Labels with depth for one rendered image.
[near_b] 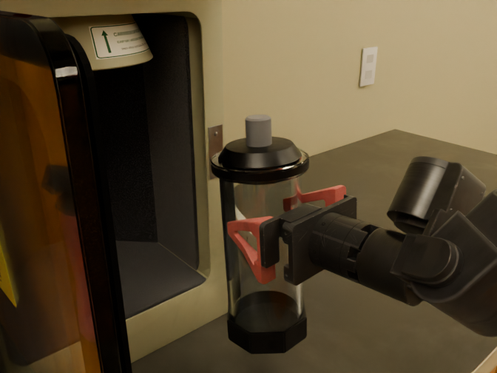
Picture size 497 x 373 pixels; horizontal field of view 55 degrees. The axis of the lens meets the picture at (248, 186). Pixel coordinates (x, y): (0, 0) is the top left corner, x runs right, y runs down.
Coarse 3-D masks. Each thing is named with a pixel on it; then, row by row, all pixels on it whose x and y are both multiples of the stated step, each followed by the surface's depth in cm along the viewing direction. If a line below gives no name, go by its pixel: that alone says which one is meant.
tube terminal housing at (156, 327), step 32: (0, 0) 40; (32, 0) 42; (64, 0) 44; (96, 0) 45; (128, 0) 47; (160, 0) 50; (192, 0) 52; (192, 32) 56; (192, 64) 58; (192, 96) 59; (224, 256) 68; (224, 288) 70; (128, 320) 60; (160, 320) 63; (192, 320) 67
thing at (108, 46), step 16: (80, 16) 48; (96, 16) 49; (112, 16) 51; (128, 16) 53; (64, 32) 48; (80, 32) 48; (96, 32) 49; (112, 32) 50; (128, 32) 52; (96, 48) 49; (112, 48) 50; (128, 48) 51; (144, 48) 54; (96, 64) 49; (112, 64) 50; (128, 64) 51
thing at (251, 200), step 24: (216, 168) 50; (240, 168) 48; (264, 168) 48; (288, 168) 48; (240, 192) 49; (264, 192) 49; (288, 192) 50; (240, 216) 50; (264, 216) 50; (240, 264) 53; (240, 288) 54; (264, 288) 53; (288, 288) 54; (240, 312) 55; (264, 312) 54; (288, 312) 55
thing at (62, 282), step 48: (0, 48) 17; (48, 48) 14; (0, 96) 19; (48, 96) 15; (0, 144) 21; (48, 144) 16; (0, 192) 24; (48, 192) 17; (0, 240) 27; (48, 240) 19; (96, 240) 17; (0, 288) 31; (48, 288) 21; (96, 288) 17; (0, 336) 37; (48, 336) 24; (96, 336) 18
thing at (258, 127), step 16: (256, 128) 50; (240, 144) 52; (256, 144) 50; (272, 144) 51; (288, 144) 51; (224, 160) 50; (240, 160) 49; (256, 160) 48; (272, 160) 48; (288, 160) 49
